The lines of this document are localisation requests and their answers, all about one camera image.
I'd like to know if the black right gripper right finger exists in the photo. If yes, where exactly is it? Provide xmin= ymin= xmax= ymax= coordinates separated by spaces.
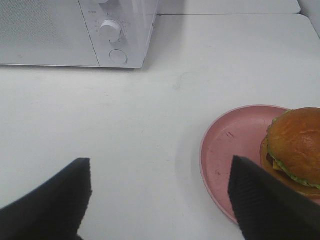
xmin=228 ymin=155 xmax=320 ymax=240

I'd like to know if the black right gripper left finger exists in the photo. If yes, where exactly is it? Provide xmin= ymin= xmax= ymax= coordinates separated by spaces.
xmin=0 ymin=158 xmax=92 ymax=240

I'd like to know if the burger with lettuce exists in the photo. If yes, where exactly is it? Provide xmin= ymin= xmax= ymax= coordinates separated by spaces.
xmin=260 ymin=107 xmax=320 ymax=201

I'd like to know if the pink round plate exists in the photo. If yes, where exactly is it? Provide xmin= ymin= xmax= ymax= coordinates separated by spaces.
xmin=199 ymin=104 xmax=320 ymax=224

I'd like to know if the round door release button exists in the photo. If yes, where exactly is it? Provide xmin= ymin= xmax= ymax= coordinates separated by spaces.
xmin=109 ymin=49 xmax=128 ymax=65

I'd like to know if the white microwave oven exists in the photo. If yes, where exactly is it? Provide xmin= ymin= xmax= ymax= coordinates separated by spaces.
xmin=0 ymin=0 xmax=158 ymax=69

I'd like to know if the white lower timer knob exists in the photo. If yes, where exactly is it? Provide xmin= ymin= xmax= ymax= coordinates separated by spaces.
xmin=99 ymin=19 xmax=122 ymax=43

